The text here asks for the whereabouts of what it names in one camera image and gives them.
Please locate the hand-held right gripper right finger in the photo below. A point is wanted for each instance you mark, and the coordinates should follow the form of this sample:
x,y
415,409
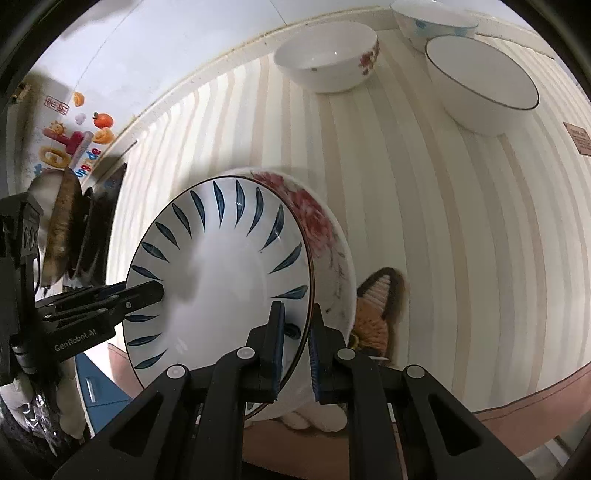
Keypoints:
x,y
316,364

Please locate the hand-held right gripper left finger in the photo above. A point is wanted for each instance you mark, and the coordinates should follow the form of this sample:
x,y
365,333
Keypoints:
x,y
277,344

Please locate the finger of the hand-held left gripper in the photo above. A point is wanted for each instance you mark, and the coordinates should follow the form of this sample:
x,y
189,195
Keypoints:
x,y
138,295

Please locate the white plate blue leaf pattern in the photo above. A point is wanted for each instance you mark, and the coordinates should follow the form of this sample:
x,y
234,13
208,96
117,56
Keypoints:
x,y
217,277

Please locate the white bowl red flower print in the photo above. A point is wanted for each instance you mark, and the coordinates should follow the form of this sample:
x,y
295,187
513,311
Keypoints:
x,y
323,50

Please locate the white bowl dark rim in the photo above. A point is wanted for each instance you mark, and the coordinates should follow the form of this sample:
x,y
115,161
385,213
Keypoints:
x,y
480,78

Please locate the white bowl blue print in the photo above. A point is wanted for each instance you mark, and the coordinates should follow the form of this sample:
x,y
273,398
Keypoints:
x,y
429,18

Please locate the steel wok lid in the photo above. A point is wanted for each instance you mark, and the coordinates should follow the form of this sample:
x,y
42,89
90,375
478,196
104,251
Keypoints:
x,y
46,217

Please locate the blue kitchen cabinet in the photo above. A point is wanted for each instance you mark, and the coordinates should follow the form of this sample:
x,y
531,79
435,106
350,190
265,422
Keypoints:
x,y
99,387

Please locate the striped cloth with cat print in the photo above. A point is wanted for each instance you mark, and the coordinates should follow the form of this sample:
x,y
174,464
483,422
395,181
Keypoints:
x,y
438,230

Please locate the brown cloth label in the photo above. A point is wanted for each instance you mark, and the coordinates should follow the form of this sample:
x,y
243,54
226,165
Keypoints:
x,y
578,137

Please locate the colourful wall stickers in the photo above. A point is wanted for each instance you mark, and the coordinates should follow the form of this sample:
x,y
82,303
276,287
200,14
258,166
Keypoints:
x,y
74,138

